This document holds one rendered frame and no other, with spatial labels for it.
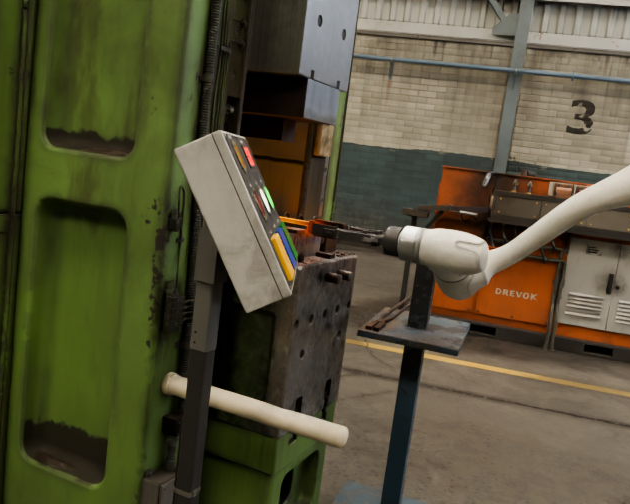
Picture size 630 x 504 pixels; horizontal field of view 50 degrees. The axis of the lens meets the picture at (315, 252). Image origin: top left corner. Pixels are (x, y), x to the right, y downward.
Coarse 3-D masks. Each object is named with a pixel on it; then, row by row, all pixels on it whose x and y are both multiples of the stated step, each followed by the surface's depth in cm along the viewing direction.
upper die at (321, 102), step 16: (256, 80) 168; (272, 80) 166; (288, 80) 164; (304, 80) 162; (256, 96) 168; (272, 96) 166; (288, 96) 164; (304, 96) 162; (320, 96) 169; (336, 96) 178; (256, 112) 168; (272, 112) 166; (288, 112) 164; (304, 112) 163; (320, 112) 171; (336, 112) 180
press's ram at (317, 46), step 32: (256, 0) 160; (288, 0) 157; (320, 0) 160; (352, 0) 176; (256, 32) 161; (288, 32) 157; (320, 32) 163; (352, 32) 180; (256, 64) 162; (288, 64) 158; (320, 64) 166
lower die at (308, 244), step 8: (288, 224) 178; (296, 224) 176; (288, 232) 172; (296, 232) 171; (304, 232) 175; (296, 240) 171; (304, 240) 176; (312, 240) 180; (320, 240) 185; (296, 248) 172; (304, 248) 176; (312, 248) 181; (304, 256) 177
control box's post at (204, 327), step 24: (216, 288) 122; (216, 312) 123; (192, 336) 123; (216, 336) 125; (192, 360) 124; (192, 384) 124; (192, 408) 125; (192, 432) 125; (192, 456) 126; (192, 480) 126
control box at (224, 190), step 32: (192, 160) 103; (224, 160) 103; (192, 192) 104; (224, 192) 103; (256, 192) 112; (224, 224) 104; (256, 224) 104; (224, 256) 105; (256, 256) 105; (256, 288) 105; (288, 288) 105
